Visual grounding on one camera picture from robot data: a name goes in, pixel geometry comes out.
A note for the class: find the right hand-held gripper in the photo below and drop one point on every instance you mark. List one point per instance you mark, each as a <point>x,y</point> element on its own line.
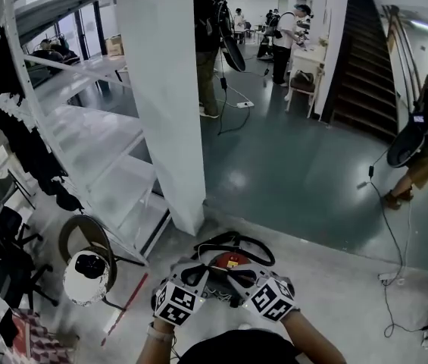
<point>272,299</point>

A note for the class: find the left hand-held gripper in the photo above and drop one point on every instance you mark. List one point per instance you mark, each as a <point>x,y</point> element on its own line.
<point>179,302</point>

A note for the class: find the red and black vacuum cleaner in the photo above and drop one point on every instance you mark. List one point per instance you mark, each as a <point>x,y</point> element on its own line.
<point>232,265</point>

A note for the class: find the person's left forearm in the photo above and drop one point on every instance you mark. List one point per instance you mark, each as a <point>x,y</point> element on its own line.
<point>155,349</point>

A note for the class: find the person's right forearm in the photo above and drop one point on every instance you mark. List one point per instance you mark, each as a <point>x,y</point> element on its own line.
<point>312,339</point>

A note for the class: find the light wristband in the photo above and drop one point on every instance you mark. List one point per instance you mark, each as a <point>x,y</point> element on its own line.
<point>157,332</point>

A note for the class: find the person's black shirt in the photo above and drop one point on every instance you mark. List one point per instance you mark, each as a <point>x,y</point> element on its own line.
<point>238,349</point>

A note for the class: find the round stool with white seat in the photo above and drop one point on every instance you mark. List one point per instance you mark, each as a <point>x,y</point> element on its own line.
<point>85,288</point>

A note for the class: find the black cap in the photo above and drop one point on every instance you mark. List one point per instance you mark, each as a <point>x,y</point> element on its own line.
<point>89,265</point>

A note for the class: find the red patterned mat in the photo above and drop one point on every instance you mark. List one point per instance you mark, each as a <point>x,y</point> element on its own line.
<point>37,339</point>

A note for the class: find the white power strip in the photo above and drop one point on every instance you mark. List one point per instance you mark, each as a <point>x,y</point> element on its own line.
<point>391,278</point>
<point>245,104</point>

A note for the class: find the black office chair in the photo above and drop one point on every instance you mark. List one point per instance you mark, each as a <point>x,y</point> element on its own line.
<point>7,264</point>

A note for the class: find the white metal shelf rack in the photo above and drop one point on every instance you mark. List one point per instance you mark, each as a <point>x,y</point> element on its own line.
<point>96,127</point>

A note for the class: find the black hanging clothes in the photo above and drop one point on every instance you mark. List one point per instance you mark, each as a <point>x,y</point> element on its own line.
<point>28,146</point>

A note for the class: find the white table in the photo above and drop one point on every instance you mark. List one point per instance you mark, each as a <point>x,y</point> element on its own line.
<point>308,57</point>

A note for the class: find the dark wooden staircase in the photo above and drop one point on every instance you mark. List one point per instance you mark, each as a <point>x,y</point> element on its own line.
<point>365,70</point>

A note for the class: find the cardboard box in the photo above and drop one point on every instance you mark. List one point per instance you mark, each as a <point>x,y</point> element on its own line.
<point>115,46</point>

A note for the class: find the stair handrail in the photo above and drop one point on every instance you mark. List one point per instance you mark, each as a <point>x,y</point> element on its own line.
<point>405,51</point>

